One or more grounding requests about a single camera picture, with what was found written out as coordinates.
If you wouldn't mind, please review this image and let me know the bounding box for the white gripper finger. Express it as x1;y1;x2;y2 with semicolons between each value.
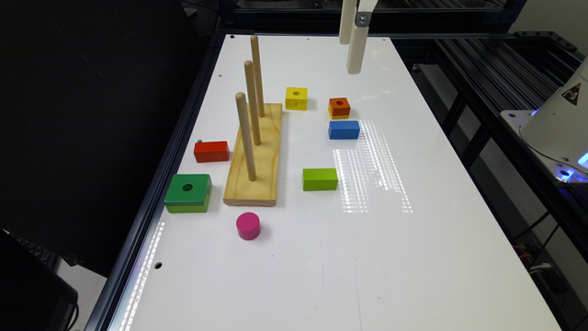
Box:
346;0;378;74
339;0;357;44

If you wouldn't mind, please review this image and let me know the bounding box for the yellow block with hole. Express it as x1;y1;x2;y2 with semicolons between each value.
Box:
285;87;308;110

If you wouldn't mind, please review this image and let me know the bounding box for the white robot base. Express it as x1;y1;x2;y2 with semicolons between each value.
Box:
501;62;587;185

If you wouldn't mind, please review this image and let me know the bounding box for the orange block with hole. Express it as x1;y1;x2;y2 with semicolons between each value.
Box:
328;97;351;120

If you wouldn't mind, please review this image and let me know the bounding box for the blue rectangular block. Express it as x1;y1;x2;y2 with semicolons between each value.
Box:
328;120;360;140

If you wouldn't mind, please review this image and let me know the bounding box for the light green rectangular block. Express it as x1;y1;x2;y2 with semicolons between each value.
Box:
302;168;338;191

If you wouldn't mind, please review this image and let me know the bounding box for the red rectangular block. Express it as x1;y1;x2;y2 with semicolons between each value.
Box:
193;141;230;163

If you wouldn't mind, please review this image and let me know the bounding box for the pink cylinder block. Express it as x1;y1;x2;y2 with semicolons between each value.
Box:
236;212;261;240

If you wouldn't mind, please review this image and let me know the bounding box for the dark green block with hole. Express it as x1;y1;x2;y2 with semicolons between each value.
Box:
164;174;212;213

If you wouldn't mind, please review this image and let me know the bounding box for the rear wooden peg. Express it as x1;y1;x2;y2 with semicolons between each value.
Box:
250;35;265;118

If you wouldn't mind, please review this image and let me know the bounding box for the wooden peg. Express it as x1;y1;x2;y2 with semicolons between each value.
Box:
244;60;261;146
250;35;265;118
235;92;256;181

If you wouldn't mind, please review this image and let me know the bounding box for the middle wooden peg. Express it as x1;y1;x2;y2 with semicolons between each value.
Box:
244;60;261;146

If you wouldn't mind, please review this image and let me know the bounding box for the front wooden peg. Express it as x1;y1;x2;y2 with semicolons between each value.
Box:
235;92;256;181

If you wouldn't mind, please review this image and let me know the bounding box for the wooden peg base board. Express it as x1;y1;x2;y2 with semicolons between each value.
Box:
223;103;282;207

